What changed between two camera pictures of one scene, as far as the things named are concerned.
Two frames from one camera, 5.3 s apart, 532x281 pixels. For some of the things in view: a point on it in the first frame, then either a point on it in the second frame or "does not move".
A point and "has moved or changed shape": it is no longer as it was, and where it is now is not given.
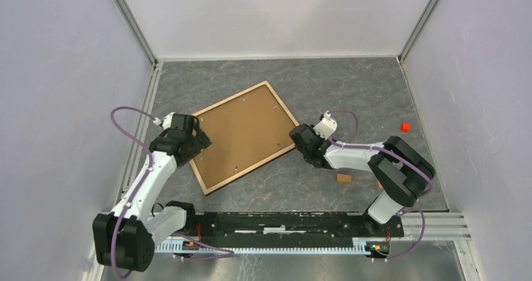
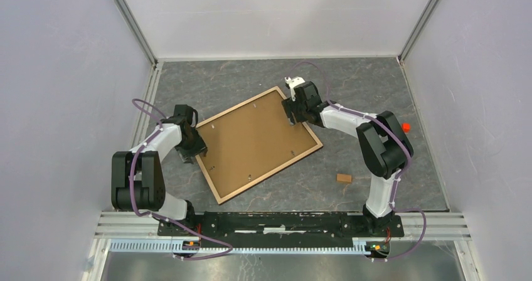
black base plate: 284,229 does not move
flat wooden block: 344,178 does not move
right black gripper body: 313,131 → 300,110
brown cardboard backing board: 243,132 has moved or changed shape
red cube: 405,127 does not move
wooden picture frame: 247,131 → 222,199
